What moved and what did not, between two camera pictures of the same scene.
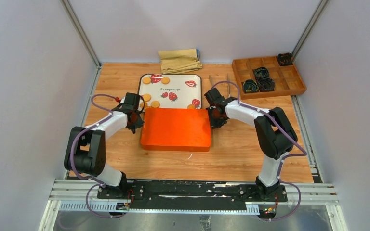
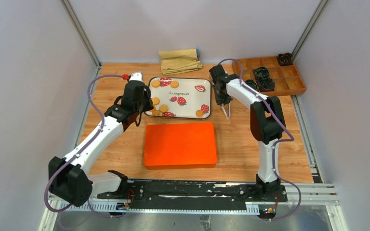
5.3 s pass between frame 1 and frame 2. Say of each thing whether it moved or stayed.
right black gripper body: moved
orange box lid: moved
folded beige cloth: stayed
